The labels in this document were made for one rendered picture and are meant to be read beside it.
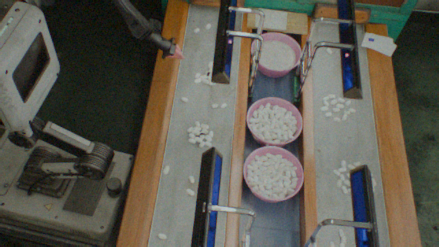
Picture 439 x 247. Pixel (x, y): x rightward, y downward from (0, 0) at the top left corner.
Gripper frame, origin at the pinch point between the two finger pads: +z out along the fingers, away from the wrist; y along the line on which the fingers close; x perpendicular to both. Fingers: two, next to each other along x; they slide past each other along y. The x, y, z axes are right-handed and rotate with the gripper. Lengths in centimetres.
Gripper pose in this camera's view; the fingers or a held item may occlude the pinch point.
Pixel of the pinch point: (182, 57)
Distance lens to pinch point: 230.5
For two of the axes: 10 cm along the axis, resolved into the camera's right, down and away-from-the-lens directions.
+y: 1.0, -8.1, 5.7
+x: -7.0, 3.5, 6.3
